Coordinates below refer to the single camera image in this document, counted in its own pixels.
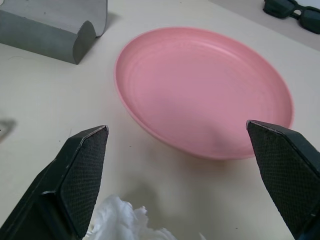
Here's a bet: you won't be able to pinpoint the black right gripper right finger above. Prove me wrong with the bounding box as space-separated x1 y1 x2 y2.
246 119 320 240

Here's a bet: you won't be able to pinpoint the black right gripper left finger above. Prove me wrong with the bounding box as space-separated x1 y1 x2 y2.
0 124 110 240

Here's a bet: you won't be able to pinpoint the crumpled white tissue paper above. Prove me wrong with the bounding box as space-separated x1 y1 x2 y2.
83 194 208 240

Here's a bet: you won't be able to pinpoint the pink round plastic plate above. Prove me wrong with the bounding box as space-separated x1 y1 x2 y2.
113 26 295 161

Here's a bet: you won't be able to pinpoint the grey phone stand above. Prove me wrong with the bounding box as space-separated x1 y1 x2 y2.
0 0 109 66

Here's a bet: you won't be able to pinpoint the black sunglasses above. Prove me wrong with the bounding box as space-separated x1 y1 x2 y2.
263 0 320 33

